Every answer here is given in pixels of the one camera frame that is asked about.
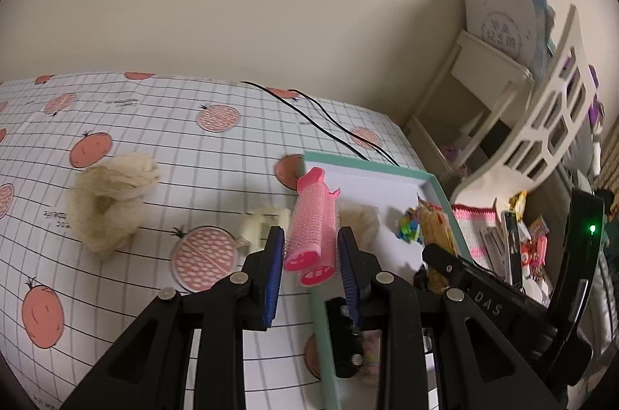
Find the pink hair roller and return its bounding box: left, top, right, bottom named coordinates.
left=283, top=167, right=340, bottom=287

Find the white wooden chair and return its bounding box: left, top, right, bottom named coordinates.
left=451, top=5, right=597, bottom=208

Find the white checked pomegranate tablecloth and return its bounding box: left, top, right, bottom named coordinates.
left=1, top=71, right=421, bottom=409

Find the white printed paper bag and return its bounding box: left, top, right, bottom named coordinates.
left=465, top=0, right=555, bottom=81

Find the clutter of stationery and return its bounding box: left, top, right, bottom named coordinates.
left=452, top=192, right=552, bottom=306

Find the cream plastic hair claw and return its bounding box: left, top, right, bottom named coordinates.
left=236, top=208, right=291, bottom=254

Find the black cable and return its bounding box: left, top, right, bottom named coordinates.
left=240, top=79, right=400, bottom=168

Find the teal-rimmed white tray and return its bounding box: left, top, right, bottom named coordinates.
left=303, top=152, right=472, bottom=409

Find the cream crocheted cloth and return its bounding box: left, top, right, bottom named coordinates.
left=65, top=153, right=161, bottom=258

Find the cream pleated fan ornament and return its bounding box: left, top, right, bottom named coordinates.
left=339, top=202, right=380, bottom=250

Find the white wooden shelf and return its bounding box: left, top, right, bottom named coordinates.
left=406, top=31, right=534, bottom=182

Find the orange snack packet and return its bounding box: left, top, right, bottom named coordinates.
left=417, top=198, right=457, bottom=295

